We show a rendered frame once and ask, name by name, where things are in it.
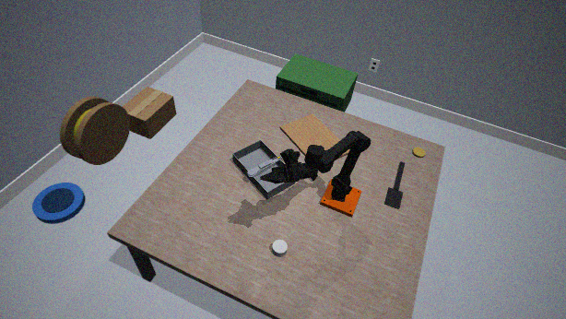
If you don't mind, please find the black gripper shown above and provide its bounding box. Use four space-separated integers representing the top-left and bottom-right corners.
260 163 306 183

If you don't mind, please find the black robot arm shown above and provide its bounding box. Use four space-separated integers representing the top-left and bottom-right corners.
280 131 371 202

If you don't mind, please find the yellow round disc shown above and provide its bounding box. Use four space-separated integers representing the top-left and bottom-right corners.
413 148 426 158

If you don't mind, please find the white short cylinder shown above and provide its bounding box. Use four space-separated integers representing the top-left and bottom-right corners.
272 240 288 257

